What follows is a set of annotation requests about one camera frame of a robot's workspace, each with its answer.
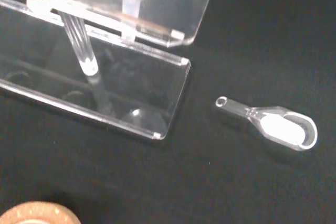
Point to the clear acrylic funnel stand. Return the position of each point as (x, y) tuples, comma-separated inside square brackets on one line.
[(147, 82)]

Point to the glass weighing funnel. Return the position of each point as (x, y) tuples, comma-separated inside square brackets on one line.
[(278, 128)]

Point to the black bench cloth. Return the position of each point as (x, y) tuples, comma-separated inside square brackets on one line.
[(236, 182)]

